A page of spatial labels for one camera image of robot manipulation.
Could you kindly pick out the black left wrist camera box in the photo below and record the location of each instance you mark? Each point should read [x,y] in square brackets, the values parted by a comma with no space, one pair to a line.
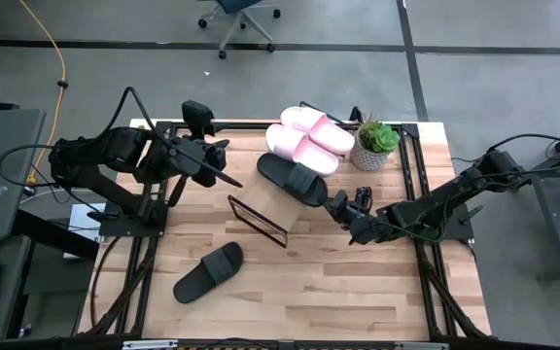
[196,114]

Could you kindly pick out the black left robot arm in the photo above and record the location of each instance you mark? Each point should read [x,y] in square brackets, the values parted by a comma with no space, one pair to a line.
[115,146]

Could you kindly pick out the succulent in white patterned pot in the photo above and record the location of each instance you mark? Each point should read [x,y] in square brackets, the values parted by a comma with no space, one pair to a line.
[367,158]

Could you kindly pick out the wooden shelf with black frame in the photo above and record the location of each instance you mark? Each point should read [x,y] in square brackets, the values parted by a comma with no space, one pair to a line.
[265,204]

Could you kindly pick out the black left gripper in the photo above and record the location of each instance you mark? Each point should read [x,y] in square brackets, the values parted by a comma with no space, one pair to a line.
[195,158]

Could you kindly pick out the white box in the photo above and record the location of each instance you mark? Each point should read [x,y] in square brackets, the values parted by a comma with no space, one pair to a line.
[80,219]

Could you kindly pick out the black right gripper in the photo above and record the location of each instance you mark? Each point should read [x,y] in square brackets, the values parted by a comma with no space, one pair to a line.
[370,226]

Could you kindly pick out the black aluminium table frame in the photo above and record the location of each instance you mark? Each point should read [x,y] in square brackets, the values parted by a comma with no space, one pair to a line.
[410,131]

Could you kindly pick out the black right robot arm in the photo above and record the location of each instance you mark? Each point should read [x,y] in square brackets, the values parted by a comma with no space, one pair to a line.
[455,194]

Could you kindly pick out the black mouse pad desk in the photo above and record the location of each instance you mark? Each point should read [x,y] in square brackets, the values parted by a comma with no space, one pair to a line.
[12,291]

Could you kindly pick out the blue office chair grey base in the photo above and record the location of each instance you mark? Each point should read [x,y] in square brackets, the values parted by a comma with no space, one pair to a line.
[236,5]

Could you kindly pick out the pink slide sandal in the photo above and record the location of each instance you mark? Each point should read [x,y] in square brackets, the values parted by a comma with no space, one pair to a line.
[294,146]
[316,126]

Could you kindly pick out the black slide sandal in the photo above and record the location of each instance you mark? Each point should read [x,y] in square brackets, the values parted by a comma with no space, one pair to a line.
[207,272]
[290,177]

